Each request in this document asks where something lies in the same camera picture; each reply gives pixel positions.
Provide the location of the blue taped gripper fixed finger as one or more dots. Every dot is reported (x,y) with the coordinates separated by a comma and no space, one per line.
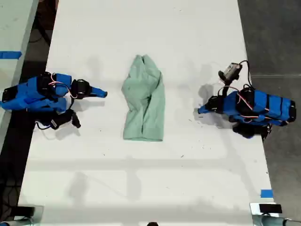
(205,107)
(98,90)

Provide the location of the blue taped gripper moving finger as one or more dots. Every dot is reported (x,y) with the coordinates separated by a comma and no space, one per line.
(97,94)
(205,112)

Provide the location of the pale green t-shirt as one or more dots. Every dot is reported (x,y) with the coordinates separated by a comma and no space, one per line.
(143,106)

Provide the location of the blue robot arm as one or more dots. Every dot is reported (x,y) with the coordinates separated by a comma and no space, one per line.
(261,106)
(30,94)

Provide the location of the long blue tape strip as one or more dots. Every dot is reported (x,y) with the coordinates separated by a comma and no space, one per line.
(10,54)

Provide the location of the short blue tape piece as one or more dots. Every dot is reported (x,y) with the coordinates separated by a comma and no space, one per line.
(266,193)

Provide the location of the white metal plate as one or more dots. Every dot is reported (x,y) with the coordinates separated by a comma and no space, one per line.
(254,208)

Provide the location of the small black box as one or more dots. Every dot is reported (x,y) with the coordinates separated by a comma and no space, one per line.
(270,208)

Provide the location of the dark round object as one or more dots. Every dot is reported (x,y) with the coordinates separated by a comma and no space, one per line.
(152,224)

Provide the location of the grey metal tube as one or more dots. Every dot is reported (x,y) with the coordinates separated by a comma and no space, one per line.
(270,221)

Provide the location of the black camera stalk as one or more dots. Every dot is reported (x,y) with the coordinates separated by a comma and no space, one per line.
(224,88)

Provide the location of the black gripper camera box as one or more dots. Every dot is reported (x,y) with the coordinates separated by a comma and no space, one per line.
(61,120)

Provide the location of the grey gripper camera box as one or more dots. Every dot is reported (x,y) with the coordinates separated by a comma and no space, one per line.
(231,70)

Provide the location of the grey metal bracket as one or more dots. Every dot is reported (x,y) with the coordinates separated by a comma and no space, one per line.
(38,213)

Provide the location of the black box on bracket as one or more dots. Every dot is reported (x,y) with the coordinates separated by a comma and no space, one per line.
(24,211)

